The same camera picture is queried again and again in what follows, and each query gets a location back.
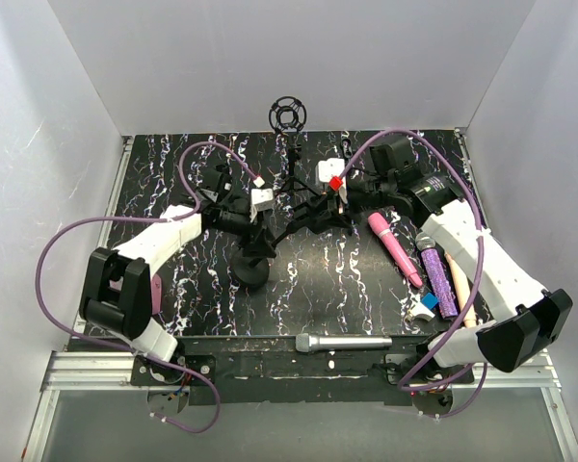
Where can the black tripod stand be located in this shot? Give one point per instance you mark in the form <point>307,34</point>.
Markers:
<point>346,149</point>
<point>287,117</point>

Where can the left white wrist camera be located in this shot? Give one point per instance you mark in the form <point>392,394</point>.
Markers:
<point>261,198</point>

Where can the beige peach microphone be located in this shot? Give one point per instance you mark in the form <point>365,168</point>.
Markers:
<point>462,291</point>

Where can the pink tall microphone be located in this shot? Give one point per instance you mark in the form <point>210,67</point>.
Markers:
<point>381,229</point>

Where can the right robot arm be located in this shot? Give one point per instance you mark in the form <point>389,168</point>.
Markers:
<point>525,316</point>

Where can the white and blue block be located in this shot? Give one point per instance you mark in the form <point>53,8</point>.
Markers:
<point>423,310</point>

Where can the purple glitter microphone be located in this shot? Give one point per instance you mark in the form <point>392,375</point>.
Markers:
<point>437,275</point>

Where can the silver grey microphone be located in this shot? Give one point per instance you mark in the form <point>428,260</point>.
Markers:
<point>306,343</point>

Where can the pink plastic block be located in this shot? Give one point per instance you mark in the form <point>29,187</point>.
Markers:
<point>156,287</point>

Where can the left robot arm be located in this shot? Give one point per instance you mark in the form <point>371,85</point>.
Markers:
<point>118,295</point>

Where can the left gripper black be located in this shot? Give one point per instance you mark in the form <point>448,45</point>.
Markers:
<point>259,245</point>

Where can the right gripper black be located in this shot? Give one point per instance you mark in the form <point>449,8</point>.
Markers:
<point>331,217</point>

